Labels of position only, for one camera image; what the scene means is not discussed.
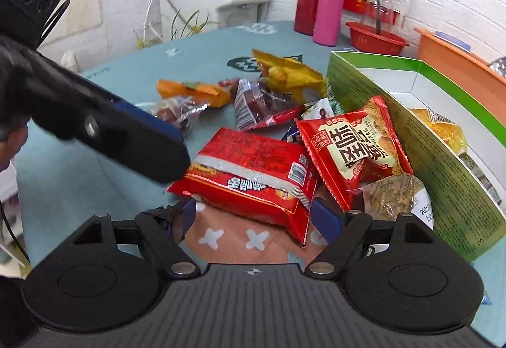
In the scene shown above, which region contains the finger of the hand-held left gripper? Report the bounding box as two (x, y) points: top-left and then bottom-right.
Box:
(16, 49), (192, 184)
(115, 100), (186, 144)

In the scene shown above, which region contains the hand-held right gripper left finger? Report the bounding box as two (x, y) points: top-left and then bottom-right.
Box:
(73, 198), (202, 280)

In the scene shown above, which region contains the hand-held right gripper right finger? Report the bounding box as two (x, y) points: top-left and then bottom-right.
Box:
(304, 200), (435, 279)

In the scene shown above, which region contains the orange snack packet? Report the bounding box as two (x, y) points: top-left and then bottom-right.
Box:
(157, 79), (232, 108)

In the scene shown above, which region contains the clear packet with round label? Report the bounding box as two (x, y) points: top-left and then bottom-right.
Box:
(356, 173), (435, 232)

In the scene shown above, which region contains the red and beige snack packet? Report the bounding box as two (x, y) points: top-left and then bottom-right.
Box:
(294, 96), (415, 213)

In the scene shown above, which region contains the large red snack packet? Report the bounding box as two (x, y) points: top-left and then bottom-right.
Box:
(166, 127), (320, 249)

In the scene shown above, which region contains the clear red-edged date packet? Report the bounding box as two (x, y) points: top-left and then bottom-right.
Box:
(231, 78), (305, 132)

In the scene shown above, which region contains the green cardboard box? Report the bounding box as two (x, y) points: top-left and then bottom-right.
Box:
(326, 51), (506, 264)

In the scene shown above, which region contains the yellow snack packet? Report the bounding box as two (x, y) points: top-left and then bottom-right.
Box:
(252, 48), (329, 105)

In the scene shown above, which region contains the clear crinkled date packet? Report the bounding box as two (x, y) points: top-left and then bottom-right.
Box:
(136, 95), (210, 134)

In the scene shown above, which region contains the teal printed tablecloth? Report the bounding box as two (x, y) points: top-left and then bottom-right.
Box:
(16, 20), (506, 341)

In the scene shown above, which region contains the small blue snack packet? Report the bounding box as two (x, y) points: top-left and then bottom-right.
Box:
(281, 122), (305, 145)

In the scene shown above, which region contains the green leafy plant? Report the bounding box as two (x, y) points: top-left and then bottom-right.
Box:
(134, 8), (218, 50)

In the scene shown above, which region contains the small white portrait packet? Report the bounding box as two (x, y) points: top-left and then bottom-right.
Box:
(302, 98), (344, 121)

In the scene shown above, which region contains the yellow noodle packet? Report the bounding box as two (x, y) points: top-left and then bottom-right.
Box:
(409, 108), (468, 156)

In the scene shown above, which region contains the red plastic basket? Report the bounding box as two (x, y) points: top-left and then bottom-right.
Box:
(346, 21), (410, 56)

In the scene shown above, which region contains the pink thermos bottle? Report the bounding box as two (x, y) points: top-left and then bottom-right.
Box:
(312, 0), (346, 47)

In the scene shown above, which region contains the orange plastic basin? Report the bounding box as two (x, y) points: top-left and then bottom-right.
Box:
(414, 27), (506, 123)

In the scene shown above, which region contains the clear glass jar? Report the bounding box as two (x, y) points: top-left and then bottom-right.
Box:
(364, 0), (404, 32)

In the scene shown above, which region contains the metal bowl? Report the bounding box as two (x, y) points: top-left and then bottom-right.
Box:
(488, 57), (506, 78)

